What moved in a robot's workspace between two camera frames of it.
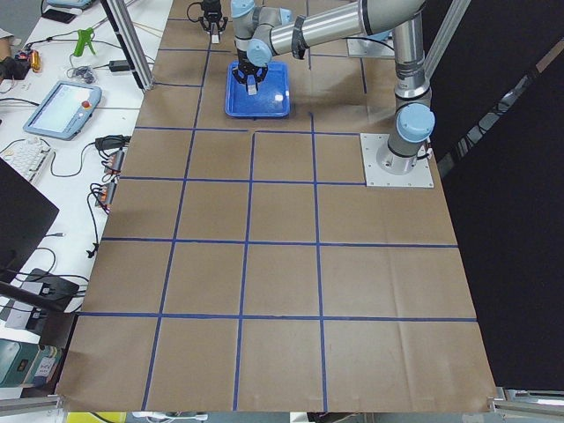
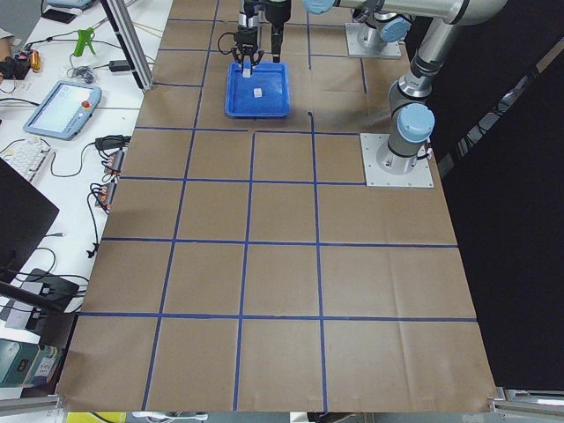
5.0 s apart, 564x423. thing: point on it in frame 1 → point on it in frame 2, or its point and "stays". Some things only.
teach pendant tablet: x=63 y=111 stays
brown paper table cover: x=245 y=264 stays
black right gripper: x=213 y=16 → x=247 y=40
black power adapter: x=119 y=65 stays
